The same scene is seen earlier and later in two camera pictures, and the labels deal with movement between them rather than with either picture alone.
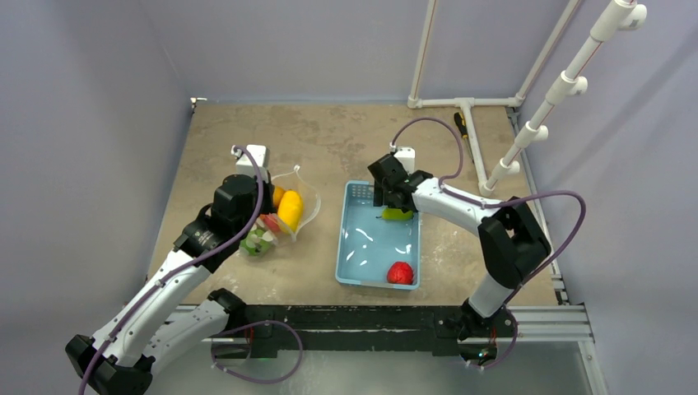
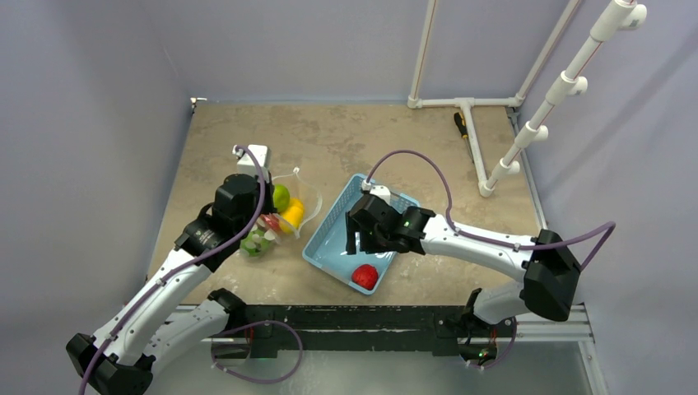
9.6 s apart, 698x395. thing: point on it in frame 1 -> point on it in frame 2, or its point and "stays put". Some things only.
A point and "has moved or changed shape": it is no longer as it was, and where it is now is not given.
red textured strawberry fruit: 400,272 -> 365,276
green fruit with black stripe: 256,242 stays put
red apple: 270,222 stays put
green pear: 395,214 has moved or changed shape
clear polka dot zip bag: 296,205 stays put
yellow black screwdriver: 461,123 stays put
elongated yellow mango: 290,210 stays put
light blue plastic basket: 367,245 has moved or changed shape
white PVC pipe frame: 621,15 stays put
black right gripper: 387,193 -> 356,219
